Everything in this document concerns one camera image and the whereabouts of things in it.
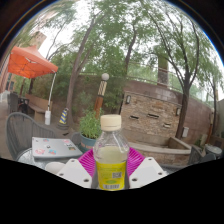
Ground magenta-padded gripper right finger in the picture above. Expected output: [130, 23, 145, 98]
[126, 146, 169, 190]

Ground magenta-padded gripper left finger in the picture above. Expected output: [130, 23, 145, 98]
[56, 148, 98, 190]

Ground clear bottle with yellow label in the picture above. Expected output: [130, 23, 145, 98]
[93, 114, 131, 192]

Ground white mug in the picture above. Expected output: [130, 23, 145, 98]
[44, 161, 67, 175]

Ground grey laptop with stickers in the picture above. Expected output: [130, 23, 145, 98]
[31, 136, 84, 160]

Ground grey wicker chair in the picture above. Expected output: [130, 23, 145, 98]
[5, 112, 56, 160]
[70, 131, 84, 148]

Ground green plant in blue pot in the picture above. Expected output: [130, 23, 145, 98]
[78, 109, 103, 153]

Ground blue yellow striped cone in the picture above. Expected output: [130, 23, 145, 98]
[58, 107, 70, 129]

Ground white canopy base weight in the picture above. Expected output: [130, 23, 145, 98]
[44, 110, 52, 126]

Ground black bar table and stools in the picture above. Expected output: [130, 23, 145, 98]
[203, 143, 224, 159]

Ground group of dark patio chairs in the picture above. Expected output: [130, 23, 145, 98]
[7, 92, 30, 114]

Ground orange canopy tent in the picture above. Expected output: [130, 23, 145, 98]
[7, 44, 59, 111]

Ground globe lamp post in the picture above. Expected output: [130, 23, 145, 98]
[94, 72, 110, 119]

